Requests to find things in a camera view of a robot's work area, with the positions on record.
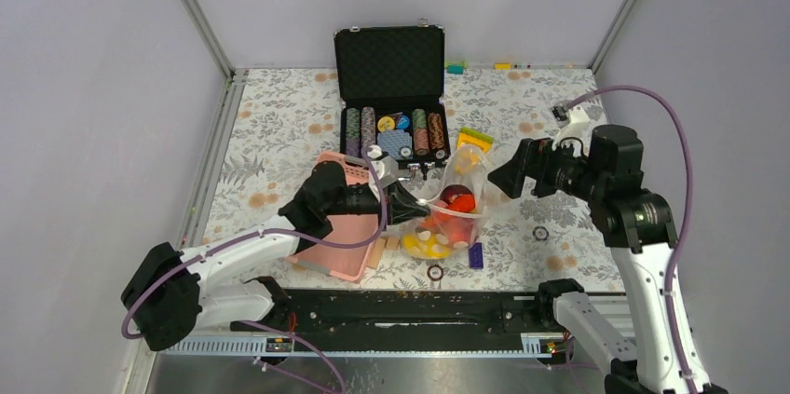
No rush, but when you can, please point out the purple rectangular block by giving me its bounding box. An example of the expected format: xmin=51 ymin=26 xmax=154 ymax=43
xmin=468 ymin=242 xmax=484 ymax=270

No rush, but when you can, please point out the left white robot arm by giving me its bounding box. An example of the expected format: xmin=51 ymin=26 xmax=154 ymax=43
xmin=120 ymin=146 xmax=430 ymax=351

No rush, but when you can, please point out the small wooden cube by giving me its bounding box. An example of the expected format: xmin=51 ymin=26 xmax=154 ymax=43
xmin=386 ymin=237 xmax=401 ymax=251

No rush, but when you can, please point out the pink plastic basket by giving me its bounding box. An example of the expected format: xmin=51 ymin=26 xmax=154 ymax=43
xmin=286 ymin=151 xmax=379 ymax=283

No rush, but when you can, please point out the clear zip top bag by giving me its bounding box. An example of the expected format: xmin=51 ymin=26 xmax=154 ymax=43
xmin=400 ymin=144 xmax=498 ymax=260

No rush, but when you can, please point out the pink peach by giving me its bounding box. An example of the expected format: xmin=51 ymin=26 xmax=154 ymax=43
xmin=441 ymin=217 xmax=474 ymax=249

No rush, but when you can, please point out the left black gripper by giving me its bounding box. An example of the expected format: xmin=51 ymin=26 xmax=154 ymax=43
xmin=325 ymin=181 xmax=431 ymax=232

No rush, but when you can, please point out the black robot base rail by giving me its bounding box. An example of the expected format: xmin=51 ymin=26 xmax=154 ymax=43
xmin=230 ymin=281 xmax=569 ymax=353

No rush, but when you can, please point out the teal block at wall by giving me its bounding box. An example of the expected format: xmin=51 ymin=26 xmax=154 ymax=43
xmin=445 ymin=61 xmax=467 ymax=75

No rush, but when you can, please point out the orange red carrot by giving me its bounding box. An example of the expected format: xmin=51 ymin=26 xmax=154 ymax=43
xmin=432 ymin=196 xmax=477 ymax=222

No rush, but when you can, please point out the long wooden block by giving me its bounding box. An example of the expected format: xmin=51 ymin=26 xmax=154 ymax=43
xmin=366 ymin=238 xmax=387 ymax=269

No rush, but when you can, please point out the yellow plastic toy tool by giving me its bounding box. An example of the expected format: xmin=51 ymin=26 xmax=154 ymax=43
xmin=456 ymin=127 xmax=495 ymax=154

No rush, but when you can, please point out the yellow lemon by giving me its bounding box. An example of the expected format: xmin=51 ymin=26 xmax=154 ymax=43
xmin=401 ymin=232 xmax=454 ymax=260

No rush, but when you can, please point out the poker chip near front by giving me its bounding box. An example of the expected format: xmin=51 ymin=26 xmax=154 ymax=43
xmin=427 ymin=265 xmax=444 ymax=281

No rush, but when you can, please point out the black poker chip case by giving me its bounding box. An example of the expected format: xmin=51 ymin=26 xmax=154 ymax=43
xmin=333 ymin=22 xmax=451 ymax=173

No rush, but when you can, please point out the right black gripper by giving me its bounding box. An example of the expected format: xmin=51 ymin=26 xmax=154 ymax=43
xmin=486 ymin=131 xmax=605 ymax=199

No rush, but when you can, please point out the dark red apple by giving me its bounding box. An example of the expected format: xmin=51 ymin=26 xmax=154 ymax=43
xmin=440 ymin=184 xmax=473 ymax=204

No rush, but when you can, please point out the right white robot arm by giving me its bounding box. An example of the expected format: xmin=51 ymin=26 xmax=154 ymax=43
xmin=487 ymin=125 xmax=725 ymax=393

